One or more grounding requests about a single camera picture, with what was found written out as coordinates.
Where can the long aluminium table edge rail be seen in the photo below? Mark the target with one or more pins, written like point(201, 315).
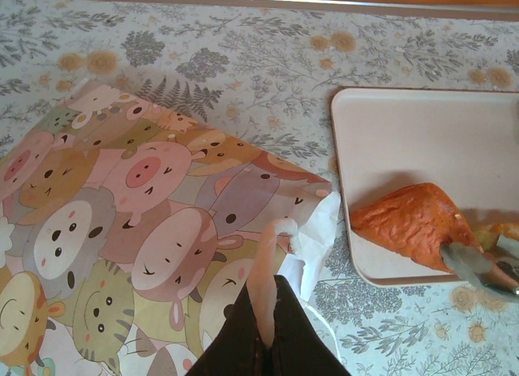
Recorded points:
point(243, 5)

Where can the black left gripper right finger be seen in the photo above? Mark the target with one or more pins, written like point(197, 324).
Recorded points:
point(300, 343)

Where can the animal print paper bag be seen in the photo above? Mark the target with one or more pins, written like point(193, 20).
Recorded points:
point(121, 210)

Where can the floral print tablecloth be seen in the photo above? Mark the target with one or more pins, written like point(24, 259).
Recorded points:
point(284, 68)

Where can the orange-brown fake croissant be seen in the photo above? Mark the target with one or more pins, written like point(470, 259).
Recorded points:
point(409, 226)

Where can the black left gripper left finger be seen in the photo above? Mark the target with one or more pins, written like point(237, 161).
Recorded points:
point(235, 343)

